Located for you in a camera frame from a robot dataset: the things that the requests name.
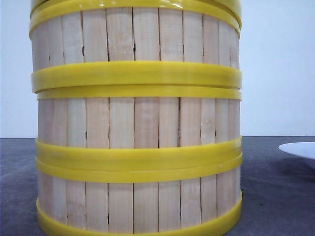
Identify bamboo steamer basket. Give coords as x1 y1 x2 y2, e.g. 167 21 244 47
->
30 0 242 99
36 167 242 236
35 97 242 183

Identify bamboo steamer lid yellow rim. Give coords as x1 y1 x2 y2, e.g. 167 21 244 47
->
29 0 243 19

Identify white plate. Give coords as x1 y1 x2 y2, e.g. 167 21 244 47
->
279 142 315 160

